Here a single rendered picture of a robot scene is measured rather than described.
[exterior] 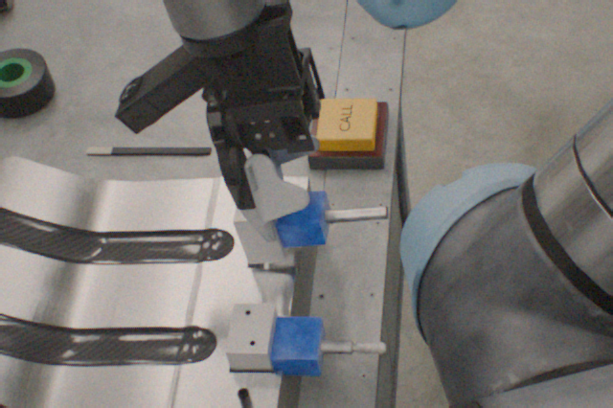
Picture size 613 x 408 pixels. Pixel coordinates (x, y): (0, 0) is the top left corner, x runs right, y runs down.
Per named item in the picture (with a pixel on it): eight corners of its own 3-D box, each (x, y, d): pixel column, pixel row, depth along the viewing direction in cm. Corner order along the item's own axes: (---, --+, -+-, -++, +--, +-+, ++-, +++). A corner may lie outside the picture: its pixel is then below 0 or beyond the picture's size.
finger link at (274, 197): (317, 254, 99) (294, 156, 95) (251, 259, 101) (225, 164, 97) (324, 235, 102) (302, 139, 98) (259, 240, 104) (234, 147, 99)
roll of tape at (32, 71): (25, 59, 142) (15, 37, 139) (69, 88, 138) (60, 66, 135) (-28, 99, 139) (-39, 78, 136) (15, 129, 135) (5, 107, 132)
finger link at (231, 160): (251, 217, 97) (225, 121, 93) (234, 218, 98) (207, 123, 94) (263, 190, 101) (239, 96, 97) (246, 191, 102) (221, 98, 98)
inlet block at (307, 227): (395, 215, 107) (383, 170, 103) (391, 254, 103) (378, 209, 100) (257, 225, 110) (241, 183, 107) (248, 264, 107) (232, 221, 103)
